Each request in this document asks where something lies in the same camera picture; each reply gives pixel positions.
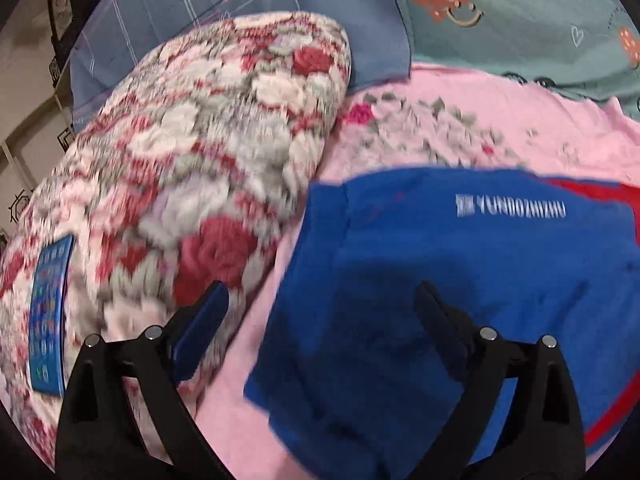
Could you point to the blue and red pants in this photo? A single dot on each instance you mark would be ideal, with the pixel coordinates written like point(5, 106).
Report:
point(355, 383)

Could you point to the red floral folded quilt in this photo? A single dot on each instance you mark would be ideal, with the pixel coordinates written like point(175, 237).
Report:
point(188, 175)

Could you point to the blue smartphone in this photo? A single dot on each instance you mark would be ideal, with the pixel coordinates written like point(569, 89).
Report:
point(46, 317)

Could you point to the teal heart print sheet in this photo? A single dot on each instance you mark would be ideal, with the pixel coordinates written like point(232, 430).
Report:
point(582, 49)

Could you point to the pink floral bed sheet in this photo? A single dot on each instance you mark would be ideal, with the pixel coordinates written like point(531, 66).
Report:
point(440, 116)

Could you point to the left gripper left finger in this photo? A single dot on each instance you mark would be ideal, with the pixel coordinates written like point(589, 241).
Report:
point(98, 436)

